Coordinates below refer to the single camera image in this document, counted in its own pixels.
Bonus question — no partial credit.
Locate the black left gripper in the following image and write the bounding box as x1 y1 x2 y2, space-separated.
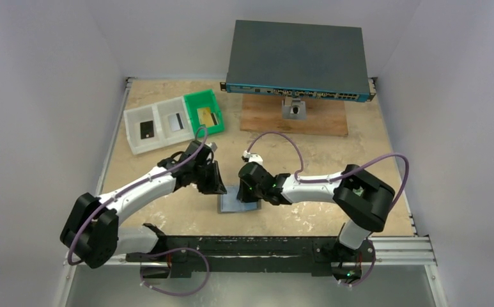
192 160 226 195

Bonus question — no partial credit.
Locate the grey leather card holder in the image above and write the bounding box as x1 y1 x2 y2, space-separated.
217 185 261 214

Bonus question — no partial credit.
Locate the gold card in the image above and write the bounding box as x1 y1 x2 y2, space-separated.
204 112 219 127
197 107 214 127

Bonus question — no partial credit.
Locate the black card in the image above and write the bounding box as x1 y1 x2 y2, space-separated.
139 120 155 139

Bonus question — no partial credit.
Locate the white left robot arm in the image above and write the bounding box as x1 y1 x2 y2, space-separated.
60 141 227 269

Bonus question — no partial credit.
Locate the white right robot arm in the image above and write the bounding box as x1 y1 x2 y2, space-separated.
237 162 396 260

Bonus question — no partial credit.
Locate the brown wooden board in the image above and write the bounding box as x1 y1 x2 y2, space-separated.
240 94 348 137

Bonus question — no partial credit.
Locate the white middle bin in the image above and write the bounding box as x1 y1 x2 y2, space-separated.
152 96 194 148

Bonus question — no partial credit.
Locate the white bin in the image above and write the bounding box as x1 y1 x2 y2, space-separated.
152 96 194 148
123 105 165 155

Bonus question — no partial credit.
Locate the green bin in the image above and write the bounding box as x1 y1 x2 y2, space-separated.
183 90 225 135

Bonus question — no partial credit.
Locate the white left bin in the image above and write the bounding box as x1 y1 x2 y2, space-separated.
123 105 165 155

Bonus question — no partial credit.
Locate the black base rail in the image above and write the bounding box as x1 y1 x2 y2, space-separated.
126 235 376 281

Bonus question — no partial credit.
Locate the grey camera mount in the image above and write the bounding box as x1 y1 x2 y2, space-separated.
281 98 307 120

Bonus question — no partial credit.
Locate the grey network switch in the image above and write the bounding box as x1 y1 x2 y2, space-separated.
220 20 376 102

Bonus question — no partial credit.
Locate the aluminium frame rail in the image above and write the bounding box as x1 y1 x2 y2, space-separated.
104 237 435 265

